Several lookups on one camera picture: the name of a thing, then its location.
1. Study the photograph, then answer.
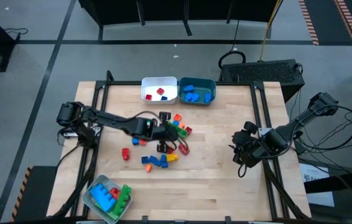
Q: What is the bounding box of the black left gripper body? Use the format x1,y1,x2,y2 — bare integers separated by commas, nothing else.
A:
152,111,179,153

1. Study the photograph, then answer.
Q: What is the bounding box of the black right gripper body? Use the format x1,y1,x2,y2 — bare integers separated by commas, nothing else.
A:
232,121,266,168

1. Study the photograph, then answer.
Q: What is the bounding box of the large red toy block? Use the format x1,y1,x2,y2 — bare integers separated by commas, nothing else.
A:
109,187,122,201

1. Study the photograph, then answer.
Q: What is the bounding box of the large blue toy block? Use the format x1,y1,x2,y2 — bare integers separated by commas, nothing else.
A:
89,183,118,213

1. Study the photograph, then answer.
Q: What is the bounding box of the white plastic bin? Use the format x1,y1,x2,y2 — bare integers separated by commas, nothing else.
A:
141,76,179,105

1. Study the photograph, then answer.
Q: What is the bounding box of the teal plastic bin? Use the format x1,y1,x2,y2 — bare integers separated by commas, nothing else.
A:
178,77,217,106

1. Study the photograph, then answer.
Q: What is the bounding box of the black computer case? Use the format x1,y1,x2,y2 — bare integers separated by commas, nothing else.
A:
218,58,306,103

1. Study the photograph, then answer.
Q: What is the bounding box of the white paper sheet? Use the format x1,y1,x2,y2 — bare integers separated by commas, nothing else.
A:
299,162,336,208

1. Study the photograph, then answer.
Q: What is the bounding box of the light grey plastic bin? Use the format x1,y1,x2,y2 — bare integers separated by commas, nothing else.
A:
81,174,132,224

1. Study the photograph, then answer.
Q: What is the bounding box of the black desk beam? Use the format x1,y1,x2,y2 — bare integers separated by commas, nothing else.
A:
303,167,352,224

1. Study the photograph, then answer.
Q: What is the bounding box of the black partition screen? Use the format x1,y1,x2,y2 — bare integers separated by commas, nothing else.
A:
78,0,285,37

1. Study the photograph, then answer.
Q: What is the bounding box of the black mat hazard-striped edge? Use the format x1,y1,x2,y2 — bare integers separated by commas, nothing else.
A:
298,0,352,47
9,165,58,223

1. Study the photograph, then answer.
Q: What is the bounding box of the black cable bundle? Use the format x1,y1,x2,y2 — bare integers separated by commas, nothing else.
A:
287,88,352,162

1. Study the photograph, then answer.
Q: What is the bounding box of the black aluminium table frame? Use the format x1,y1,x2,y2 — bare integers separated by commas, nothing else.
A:
51,70,312,222

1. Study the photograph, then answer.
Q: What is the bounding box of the black looped floor cable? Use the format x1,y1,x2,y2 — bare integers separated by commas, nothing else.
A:
218,18,247,70

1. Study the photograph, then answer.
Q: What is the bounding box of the yellow cable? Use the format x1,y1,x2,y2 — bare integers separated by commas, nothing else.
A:
259,0,284,62

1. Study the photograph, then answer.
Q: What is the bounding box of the thin black floor cable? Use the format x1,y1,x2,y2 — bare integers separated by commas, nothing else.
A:
4,27,29,42

